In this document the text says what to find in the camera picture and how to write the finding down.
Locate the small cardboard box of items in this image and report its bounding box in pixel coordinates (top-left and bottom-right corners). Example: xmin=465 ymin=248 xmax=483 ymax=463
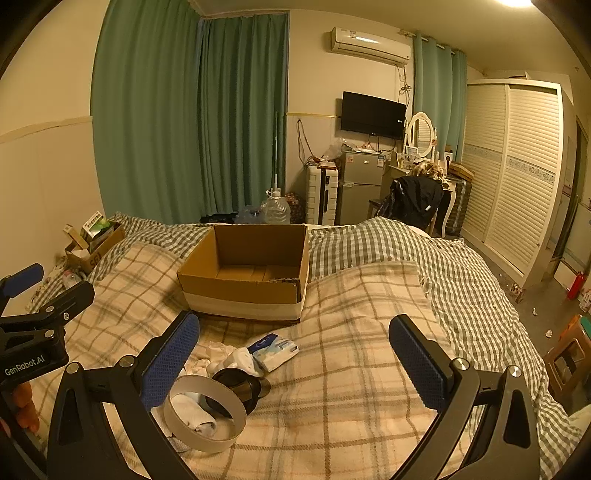
xmin=63 ymin=211 xmax=125 ymax=275

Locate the white oval vanity mirror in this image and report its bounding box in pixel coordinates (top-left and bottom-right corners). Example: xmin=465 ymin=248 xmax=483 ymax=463
xmin=404 ymin=112 xmax=437 ymax=159

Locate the green curtain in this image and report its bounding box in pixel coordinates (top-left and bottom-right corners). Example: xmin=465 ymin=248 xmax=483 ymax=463
xmin=90 ymin=1 xmax=290 ymax=223
xmin=413 ymin=33 xmax=468 ymax=161

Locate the red fire extinguisher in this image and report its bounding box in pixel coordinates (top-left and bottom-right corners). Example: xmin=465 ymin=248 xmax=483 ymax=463
xmin=567 ymin=272 xmax=588 ymax=300

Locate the large clear water bottle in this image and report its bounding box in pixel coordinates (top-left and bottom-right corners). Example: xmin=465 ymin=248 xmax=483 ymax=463
xmin=260 ymin=187 xmax=290 ymax=225

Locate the white sock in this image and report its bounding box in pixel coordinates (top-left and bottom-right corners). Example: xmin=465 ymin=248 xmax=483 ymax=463
xmin=150 ymin=393 xmax=216 ymax=453
xmin=181 ymin=342 xmax=263 ymax=378

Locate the person's hand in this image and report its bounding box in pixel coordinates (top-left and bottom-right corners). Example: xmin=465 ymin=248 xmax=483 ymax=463
xmin=5 ymin=382 xmax=40 ymax=434

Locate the open cardboard box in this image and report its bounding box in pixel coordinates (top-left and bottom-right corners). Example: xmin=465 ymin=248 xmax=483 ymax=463
xmin=177 ymin=224 xmax=310 ymax=323

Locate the green curtain right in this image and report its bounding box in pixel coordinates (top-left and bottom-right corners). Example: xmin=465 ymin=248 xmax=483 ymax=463
xmin=413 ymin=33 xmax=468 ymax=161

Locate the green gingham duvet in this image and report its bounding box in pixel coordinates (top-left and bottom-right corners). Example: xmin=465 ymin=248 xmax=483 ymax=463
xmin=27 ymin=212 xmax=581 ymax=480

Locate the black wall television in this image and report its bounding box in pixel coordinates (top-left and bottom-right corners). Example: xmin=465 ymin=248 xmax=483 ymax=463
xmin=341 ymin=91 xmax=407 ymax=140

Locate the white suitcase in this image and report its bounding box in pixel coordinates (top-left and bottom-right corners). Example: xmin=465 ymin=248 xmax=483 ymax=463
xmin=305 ymin=161 xmax=339 ymax=226

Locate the white tape ring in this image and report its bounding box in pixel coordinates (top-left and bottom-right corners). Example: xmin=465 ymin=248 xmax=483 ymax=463
xmin=162 ymin=374 xmax=249 ymax=454

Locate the green curtain left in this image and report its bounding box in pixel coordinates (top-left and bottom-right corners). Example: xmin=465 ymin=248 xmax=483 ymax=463
xmin=90 ymin=1 xmax=290 ymax=223

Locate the beige plaid blanket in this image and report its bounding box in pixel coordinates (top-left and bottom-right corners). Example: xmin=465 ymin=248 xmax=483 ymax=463
xmin=27 ymin=241 xmax=491 ymax=480

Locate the silver mini fridge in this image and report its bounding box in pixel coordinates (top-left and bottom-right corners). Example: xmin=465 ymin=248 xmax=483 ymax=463
xmin=338 ymin=152 xmax=385 ymax=225

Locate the blue white tissue pack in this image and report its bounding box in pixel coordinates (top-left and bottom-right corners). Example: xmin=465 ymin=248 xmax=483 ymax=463
xmin=247 ymin=333 xmax=300 ymax=373

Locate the wooden stool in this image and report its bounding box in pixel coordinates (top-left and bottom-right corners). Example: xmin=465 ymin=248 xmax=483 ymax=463
xmin=544 ymin=315 xmax=590 ymax=403

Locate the chair with black jacket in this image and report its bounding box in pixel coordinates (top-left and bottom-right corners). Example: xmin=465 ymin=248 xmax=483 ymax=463
xmin=370 ymin=176 xmax=443 ymax=233

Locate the white air conditioner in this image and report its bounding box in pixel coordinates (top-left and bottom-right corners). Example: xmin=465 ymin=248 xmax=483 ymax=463
xmin=331 ymin=27 xmax=412 ymax=66

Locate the white dressing table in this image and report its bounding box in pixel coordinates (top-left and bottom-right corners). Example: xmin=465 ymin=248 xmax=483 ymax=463
xmin=380 ymin=163 xmax=473 ymax=239

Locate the white louvered wardrobe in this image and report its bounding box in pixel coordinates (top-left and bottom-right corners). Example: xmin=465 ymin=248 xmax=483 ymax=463
xmin=461 ymin=79 xmax=576 ymax=290

